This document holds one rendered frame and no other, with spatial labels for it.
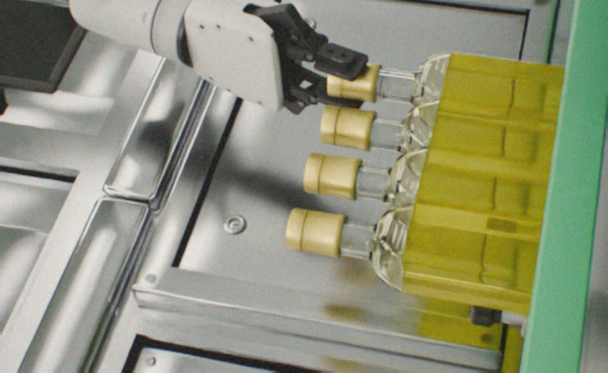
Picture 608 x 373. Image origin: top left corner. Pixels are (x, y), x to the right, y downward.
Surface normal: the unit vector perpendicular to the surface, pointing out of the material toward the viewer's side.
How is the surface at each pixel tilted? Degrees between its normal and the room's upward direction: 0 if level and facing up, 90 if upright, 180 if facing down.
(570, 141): 90
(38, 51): 90
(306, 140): 90
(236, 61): 75
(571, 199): 90
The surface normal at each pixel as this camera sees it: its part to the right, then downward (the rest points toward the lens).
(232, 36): -0.50, 0.62
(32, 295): -0.06, -0.64
